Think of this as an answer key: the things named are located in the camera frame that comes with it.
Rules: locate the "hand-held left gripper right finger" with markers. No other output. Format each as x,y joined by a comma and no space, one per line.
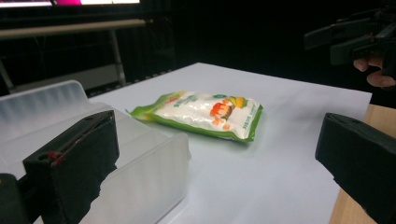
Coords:
364,158

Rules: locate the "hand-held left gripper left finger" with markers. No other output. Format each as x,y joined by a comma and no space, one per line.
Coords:
74,161

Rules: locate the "translucent plastic storage box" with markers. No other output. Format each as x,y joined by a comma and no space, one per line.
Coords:
146,174

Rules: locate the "white table sheet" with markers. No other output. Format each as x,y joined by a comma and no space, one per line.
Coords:
274,174

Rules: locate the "green and white snack bag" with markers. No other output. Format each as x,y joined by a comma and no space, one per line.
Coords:
199,113

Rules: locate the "grey metal stand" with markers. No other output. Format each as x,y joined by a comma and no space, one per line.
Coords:
71,28

